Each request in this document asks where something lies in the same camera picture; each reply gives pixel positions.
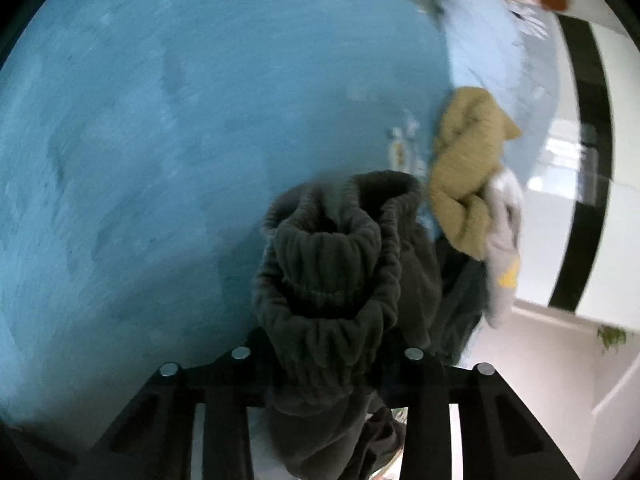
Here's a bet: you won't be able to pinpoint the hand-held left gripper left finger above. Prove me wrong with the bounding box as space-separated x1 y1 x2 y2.
77 330 275 480

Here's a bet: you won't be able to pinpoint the olive knitted sweater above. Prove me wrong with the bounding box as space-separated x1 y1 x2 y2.
427 86 524 262

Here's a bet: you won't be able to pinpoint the dark grey pants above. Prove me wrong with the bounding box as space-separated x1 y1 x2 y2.
250 170 492 480

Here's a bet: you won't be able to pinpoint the light blue printed bedsheet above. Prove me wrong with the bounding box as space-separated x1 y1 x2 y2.
417 0 562 241

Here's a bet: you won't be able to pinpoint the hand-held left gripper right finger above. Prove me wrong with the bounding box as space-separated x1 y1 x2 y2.
377 344 585 480

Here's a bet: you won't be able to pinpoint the light grey garment yellow print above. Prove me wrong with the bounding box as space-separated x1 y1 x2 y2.
481 167 527 331

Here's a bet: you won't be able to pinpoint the green plant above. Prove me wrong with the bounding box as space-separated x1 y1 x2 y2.
596 324 629 354

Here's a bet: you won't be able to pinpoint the blue fleece blanket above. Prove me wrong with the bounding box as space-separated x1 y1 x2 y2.
0 0 457 461

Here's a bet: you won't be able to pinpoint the black door frame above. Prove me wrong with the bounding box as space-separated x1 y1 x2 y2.
546 12 617 314

